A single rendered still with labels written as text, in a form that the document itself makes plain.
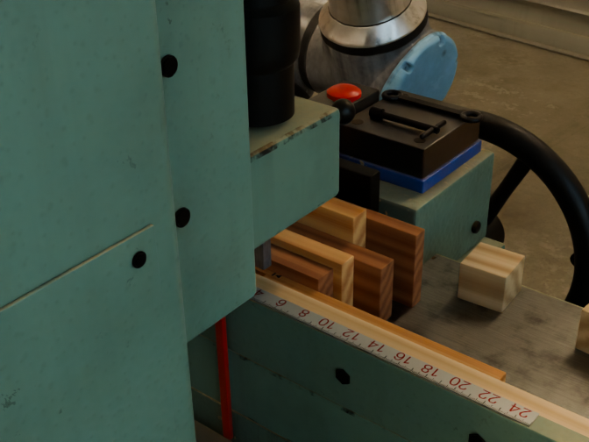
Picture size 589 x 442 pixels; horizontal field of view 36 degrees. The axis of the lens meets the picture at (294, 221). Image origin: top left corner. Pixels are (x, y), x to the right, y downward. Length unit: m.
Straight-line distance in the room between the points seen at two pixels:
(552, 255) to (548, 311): 1.80
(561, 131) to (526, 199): 0.52
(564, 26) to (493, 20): 0.34
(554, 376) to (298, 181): 0.23
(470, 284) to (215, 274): 0.27
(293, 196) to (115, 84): 0.27
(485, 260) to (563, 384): 0.12
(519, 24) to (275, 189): 3.52
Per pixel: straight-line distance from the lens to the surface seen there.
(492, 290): 0.73
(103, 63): 0.37
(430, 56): 1.28
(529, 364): 0.69
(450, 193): 0.79
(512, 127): 0.92
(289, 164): 0.61
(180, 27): 0.46
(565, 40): 3.99
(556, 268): 2.49
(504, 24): 4.14
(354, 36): 1.24
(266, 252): 0.68
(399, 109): 0.82
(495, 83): 3.62
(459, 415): 0.58
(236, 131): 0.50
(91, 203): 0.38
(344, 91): 0.79
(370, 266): 0.68
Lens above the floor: 1.33
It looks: 30 degrees down
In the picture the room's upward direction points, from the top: 1 degrees counter-clockwise
